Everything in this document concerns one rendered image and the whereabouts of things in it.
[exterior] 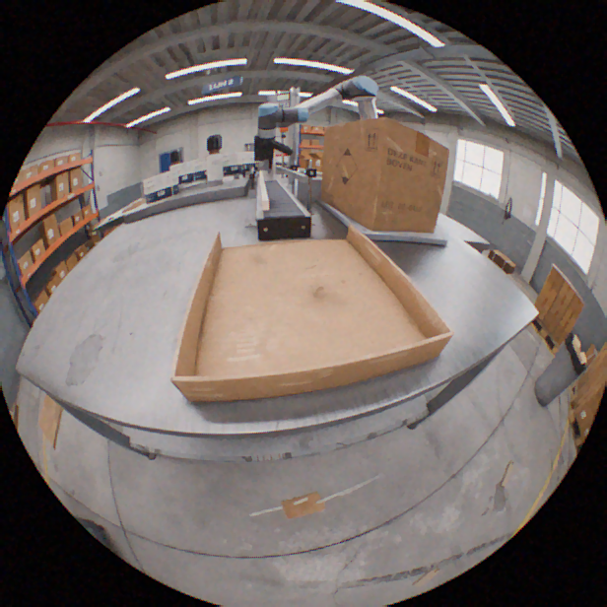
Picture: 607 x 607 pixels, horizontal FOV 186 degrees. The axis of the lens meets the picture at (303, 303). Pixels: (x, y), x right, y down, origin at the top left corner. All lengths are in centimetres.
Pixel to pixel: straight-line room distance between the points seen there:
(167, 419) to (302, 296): 21
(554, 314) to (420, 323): 327
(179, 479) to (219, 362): 98
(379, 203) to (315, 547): 124
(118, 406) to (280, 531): 90
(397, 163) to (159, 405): 54
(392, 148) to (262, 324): 41
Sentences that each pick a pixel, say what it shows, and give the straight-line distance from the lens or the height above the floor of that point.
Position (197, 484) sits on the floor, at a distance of 110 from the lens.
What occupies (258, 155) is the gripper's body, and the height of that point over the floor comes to 102.
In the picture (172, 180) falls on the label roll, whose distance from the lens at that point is 114.
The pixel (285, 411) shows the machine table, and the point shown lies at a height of 83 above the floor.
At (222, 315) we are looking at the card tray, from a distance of 25.
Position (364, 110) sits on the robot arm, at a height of 129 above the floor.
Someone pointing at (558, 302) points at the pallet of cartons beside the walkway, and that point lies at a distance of 343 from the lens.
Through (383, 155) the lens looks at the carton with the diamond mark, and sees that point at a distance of 45.
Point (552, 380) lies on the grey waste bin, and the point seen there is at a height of 25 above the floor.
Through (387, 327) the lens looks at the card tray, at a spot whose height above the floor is 83.
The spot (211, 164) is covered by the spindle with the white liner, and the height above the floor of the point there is 101.
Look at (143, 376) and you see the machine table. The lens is 24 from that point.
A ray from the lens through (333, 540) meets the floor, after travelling 107.
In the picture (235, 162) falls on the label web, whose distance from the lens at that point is 135.
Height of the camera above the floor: 100
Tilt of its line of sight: 40 degrees down
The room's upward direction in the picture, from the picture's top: 3 degrees clockwise
